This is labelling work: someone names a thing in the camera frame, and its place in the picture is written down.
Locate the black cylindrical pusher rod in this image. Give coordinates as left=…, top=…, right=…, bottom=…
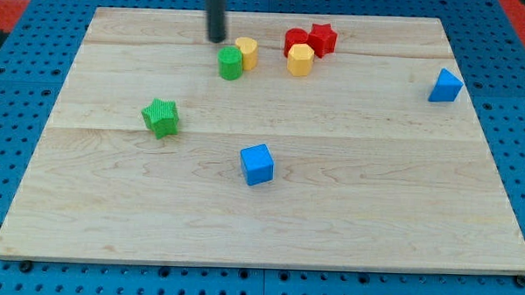
left=204, top=0, right=227, bottom=44

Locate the yellow hexagon block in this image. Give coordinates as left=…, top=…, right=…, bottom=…
left=287, top=44, right=315, bottom=77

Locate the green cylinder block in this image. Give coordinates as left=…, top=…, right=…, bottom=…
left=217, top=46, right=243, bottom=81

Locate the red cylinder block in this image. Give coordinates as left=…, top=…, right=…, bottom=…
left=283, top=28, right=309, bottom=57

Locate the red star block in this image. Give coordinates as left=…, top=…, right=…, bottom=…
left=307, top=23, right=338, bottom=59

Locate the green star block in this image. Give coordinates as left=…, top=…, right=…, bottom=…
left=141, top=98, right=179, bottom=139

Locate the blue cube block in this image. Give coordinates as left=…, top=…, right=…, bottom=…
left=240, top=144, right=274, bottom=186

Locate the wooden board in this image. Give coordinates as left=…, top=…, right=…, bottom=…
left=0, top=7, right=525, bottom=275

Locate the blue triangle block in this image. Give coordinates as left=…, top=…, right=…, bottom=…
left=428, top=68, right=464, bottom=102

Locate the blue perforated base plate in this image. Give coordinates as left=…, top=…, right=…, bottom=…
left=0, top=0, right=525, bottom=295

